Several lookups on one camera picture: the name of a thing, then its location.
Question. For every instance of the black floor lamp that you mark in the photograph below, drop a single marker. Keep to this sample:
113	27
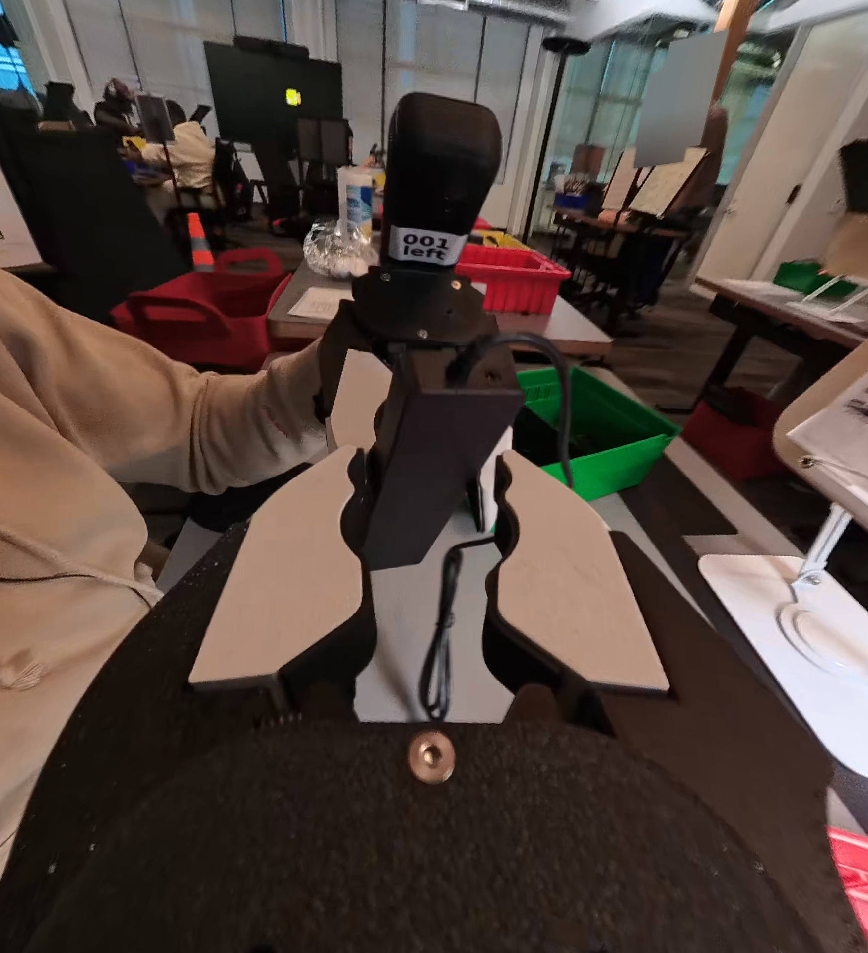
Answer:
553	89

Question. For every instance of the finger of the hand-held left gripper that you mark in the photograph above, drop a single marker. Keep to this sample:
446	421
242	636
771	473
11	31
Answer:
355	402
497	461

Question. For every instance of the small green bin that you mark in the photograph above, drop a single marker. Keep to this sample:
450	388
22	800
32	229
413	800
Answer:
806	277

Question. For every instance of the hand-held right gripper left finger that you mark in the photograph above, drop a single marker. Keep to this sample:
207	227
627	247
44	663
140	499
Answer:
292	588

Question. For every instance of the black partition panel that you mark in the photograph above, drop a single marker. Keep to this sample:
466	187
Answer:
91	223

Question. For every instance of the long red plastic tub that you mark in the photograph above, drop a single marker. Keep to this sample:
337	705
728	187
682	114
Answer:
515	279

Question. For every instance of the white wipes canister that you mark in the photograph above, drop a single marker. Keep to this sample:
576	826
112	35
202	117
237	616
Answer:
355	201

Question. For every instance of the clear plastic bag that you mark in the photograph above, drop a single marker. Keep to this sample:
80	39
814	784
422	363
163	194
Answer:
337	249

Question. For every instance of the red tote basket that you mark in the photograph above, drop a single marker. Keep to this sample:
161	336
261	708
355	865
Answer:
731	435
195	320

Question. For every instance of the orange traffic cone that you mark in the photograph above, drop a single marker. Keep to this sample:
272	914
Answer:
199	246

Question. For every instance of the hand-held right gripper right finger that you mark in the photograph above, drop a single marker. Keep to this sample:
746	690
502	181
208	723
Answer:
575	595

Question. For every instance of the person's beige hoodie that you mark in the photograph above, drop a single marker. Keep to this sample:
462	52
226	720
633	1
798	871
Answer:
32	521

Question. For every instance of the person's left forearm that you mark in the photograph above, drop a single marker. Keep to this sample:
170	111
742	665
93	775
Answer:
218	424

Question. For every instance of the green plastic bin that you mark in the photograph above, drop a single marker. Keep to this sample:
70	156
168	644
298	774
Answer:
612	432

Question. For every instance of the black multi-port usb hub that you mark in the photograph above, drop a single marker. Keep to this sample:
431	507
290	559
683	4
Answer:
434	447

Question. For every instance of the black display screen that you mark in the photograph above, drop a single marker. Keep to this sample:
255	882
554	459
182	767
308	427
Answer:
270	89

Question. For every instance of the notice board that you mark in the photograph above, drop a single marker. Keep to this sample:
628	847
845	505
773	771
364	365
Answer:
668	182
616	179

